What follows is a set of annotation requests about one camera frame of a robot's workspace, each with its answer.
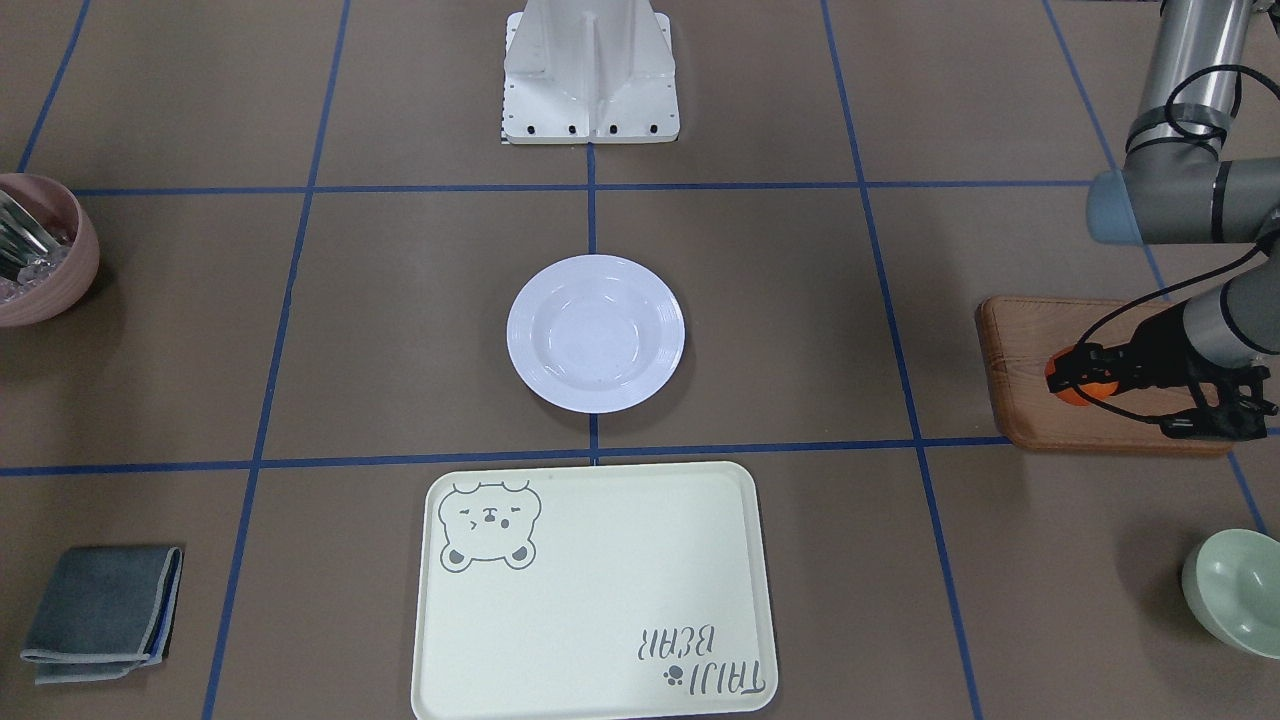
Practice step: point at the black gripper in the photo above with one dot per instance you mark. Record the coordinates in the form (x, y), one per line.
(1150, 356)

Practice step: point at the orange fruit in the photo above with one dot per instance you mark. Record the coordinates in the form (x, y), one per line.
(1071, 376)

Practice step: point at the white round plate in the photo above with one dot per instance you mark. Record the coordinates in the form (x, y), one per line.
(595, 334)

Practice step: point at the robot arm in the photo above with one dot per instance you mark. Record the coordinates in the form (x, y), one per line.
(1174, 187)

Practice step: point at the brown wooden tray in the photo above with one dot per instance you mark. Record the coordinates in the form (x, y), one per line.
(1018, 336)

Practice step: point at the cream bear tray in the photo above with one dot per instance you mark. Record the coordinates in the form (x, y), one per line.
(607, 592)

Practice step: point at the light green bowl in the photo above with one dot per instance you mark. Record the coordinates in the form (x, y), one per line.
(1230, 582)

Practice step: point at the folded grey cloth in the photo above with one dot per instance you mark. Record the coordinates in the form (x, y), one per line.
(107, 611)

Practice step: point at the pink bowl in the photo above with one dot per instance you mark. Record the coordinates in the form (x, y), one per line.
(60, 211)

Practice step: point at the clear ice cubes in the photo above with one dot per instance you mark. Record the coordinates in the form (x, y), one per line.
(21, 275)

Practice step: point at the metal scoop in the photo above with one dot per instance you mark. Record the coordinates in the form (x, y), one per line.
(21, 229)

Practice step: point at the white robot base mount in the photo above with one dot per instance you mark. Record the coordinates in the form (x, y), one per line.
(589, 72)

